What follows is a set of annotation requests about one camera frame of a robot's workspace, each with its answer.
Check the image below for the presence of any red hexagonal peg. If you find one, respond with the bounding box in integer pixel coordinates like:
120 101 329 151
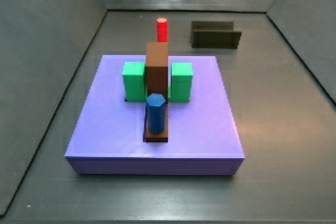
156 18 168 42

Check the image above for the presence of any purple board base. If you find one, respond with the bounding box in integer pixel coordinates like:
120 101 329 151
65 55 244 175

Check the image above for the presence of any blue hexagonal peg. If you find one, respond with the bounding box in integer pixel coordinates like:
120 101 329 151
146 93 165 135

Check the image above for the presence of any green block right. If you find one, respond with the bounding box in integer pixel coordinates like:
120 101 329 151
169 62 193 102

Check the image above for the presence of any green block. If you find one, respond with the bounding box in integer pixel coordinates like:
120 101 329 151
169 62 193 102
122 62 145 102

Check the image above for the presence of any green block left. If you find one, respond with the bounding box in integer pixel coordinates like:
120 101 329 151
122 62 145 102

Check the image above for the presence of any brown L-shaped block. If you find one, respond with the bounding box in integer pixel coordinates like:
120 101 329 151
144 42 168 142

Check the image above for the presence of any black U-shaped holder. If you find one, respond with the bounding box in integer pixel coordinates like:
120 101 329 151
190 21 241 49

